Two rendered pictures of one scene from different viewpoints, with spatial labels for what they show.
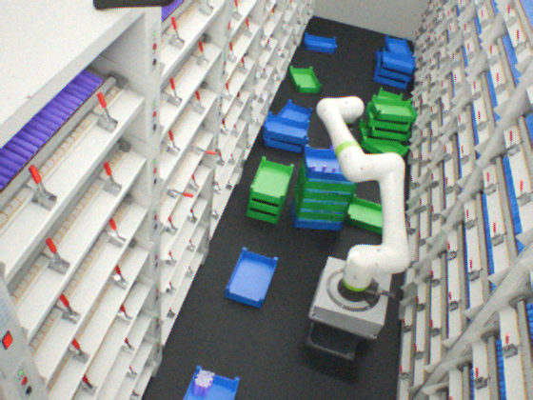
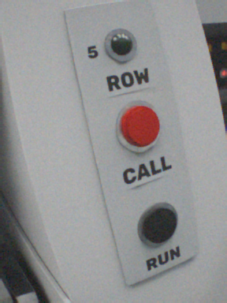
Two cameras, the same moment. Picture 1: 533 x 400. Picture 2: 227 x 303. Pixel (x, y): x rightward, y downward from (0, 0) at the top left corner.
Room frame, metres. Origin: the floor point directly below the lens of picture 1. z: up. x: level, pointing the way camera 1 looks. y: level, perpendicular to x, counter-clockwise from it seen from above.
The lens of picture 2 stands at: (1.71, 0.15, 1.04)
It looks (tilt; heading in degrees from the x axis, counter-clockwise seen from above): 13 degrees down; 62
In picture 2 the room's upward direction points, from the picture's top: 12 degrees counter-clockwise
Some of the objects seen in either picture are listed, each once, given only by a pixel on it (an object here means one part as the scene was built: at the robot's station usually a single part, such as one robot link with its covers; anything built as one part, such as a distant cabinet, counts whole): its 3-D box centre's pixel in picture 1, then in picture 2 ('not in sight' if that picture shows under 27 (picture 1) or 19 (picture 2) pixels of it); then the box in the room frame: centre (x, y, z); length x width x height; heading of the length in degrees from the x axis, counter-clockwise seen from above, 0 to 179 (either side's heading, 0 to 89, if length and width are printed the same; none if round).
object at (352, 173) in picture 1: (354, 163); not in sight; (1.80, -0.31, 0.86); 0.18 x 0.13 x 0.12; 21
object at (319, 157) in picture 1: (331, 163); not in sight; (2.31, -0.27, 0.44); 0.30 x 0.20 x 0.08; 100
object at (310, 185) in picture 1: (328, 173); not in sight; (2.31, -0.27, 0.36); 0.30 x 0.20 x 0.08; 100
